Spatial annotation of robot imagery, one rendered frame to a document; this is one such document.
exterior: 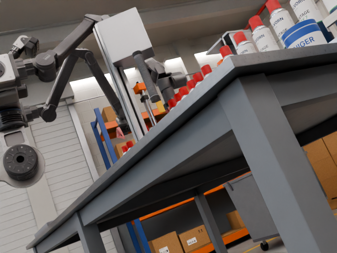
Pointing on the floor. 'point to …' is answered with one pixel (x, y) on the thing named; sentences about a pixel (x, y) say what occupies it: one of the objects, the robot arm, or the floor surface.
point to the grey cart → (253, 208)
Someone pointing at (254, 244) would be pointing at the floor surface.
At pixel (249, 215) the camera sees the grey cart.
